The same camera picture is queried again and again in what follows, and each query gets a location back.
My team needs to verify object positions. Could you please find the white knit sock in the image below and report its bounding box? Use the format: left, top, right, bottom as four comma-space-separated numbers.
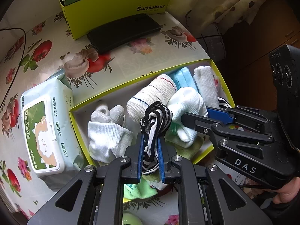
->
166, 93, 209, 149

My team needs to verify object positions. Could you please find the black white striped sock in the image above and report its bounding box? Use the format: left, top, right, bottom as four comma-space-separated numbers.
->
140, 102, 172, 176

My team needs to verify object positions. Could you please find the person's right hand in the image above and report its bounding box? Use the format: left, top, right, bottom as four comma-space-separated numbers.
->
272, 177, 300, 204

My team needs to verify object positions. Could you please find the light green cloth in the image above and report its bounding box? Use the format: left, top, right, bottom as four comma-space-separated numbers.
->
124, 178, 158, 200

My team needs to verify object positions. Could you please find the white rolled towel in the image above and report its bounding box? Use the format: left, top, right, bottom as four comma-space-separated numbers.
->
193, 66, 220, 109

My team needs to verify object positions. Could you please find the grey white sock pair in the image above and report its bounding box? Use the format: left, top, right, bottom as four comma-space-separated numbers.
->
88, 102, 134, 165

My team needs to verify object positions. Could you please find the round clear lidded container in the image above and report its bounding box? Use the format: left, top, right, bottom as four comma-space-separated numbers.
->
122, 211, 143, 225

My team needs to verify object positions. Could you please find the blue face mask pack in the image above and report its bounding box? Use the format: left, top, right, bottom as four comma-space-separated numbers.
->
169, 67, 198, 92

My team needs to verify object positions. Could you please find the white rolled bandage sock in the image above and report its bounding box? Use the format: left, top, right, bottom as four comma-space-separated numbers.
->
127, 74, 177, 123

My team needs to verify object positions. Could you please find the grey checked cushion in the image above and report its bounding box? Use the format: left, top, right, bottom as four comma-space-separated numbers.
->
196, 23, 226, 62

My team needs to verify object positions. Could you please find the wet wipes pack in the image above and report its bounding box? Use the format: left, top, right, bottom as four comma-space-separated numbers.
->
20, 73, 86, 176

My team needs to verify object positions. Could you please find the beige spotted curtain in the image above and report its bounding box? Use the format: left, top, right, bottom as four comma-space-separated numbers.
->
167, 0, 266, 37

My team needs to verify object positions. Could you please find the black phone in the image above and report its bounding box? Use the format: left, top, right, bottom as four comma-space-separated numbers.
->
87, 14, 161, 54

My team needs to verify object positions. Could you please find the floral vinyl tablecloth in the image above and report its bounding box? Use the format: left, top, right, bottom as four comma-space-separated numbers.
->
0, 10, 242, 225

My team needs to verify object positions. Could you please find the yellow-green cardboard box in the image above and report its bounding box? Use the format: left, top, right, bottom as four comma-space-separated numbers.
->
60, 0, 170, 40

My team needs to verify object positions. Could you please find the black power cable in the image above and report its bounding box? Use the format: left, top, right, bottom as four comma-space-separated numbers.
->
0, 27, 27, 109

